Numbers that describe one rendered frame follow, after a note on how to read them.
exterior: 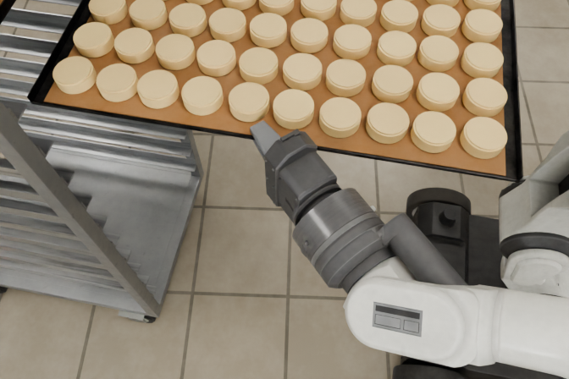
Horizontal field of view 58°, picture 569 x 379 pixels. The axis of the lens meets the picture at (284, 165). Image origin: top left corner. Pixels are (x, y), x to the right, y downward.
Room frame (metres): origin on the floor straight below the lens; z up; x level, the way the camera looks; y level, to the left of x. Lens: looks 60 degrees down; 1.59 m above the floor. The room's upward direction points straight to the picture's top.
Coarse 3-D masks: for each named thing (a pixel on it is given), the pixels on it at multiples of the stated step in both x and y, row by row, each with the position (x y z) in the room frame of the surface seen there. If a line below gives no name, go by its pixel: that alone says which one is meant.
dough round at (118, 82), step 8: (112, 64) 0.44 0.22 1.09; (120, 64) 0.44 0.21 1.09; (104, 72) 0.43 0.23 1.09; (112, 72) 0.43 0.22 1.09; (120, 72) 0.43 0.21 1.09; (128, 72) 0.43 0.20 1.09; (104, 80) 0.41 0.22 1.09; (112, 80) 0.41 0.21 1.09; (120, 80) 0.41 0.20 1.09; (128, 80) 0.41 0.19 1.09; (136, 80) 0.42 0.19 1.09; (104, 88) 0.40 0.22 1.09; (112, 88) 0.40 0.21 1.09; (120, 88) 0.40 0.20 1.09; (128, 88) 0.40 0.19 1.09; (136, 88) 0.41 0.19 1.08; (104, 96) 0.40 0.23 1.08; (112, 96) 0.39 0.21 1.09; (120, 96) 0.40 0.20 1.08; (128, 96) 0.40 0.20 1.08
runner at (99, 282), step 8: (0, 264) 0.47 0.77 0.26; (8, 264) 0.48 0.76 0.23; (16, 264) 0.48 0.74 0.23; (24, 264) 0.48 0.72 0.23; (32, 272) 0.46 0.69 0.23; (40, 272) 0.45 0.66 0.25; (48, 272) 0.45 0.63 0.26; (56, 272) 0.46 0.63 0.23; (64, 272) 0.46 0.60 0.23; (72, 272) 0.46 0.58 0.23; (72, 280) 0.43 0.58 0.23; (80, 280) 0.43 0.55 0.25; (88, 280) 0.43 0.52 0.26; (96, 280) 0.44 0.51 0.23; (104, 280) 0.44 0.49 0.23; (112, 280) 0.44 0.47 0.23; (120, 288) 0.41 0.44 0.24; (152, 288) 0.41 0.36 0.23
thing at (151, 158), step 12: (60, 144) 0.88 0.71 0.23; (72, 144) 0.88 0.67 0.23; (84, 144) 0.87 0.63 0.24; (96, 144) 0.86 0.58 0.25; (108, 156) 0.83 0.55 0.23; (120, 156) 0.83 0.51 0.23; (132, 156) 0.83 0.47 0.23; (144, 156) 0.83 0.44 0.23; (156, 156) 0.82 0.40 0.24; (168, 156) 0.82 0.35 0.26; (180, 168) 0.79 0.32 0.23; (192, 168) 0.79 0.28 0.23
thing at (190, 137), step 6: (192, 132) 0.83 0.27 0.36; (186, 138) 0.81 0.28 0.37; (192, 138) 0.82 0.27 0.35; (192, 144) 0.81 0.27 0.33; (192, 150) 0.80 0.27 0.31; (192, 156) 0.80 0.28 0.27; (198, 156) 0.83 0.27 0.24; (198, 162) 0.82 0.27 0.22; (198, 168) 0.81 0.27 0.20; (192, 174) 0.81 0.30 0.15; (198, 174) 0.80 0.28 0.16
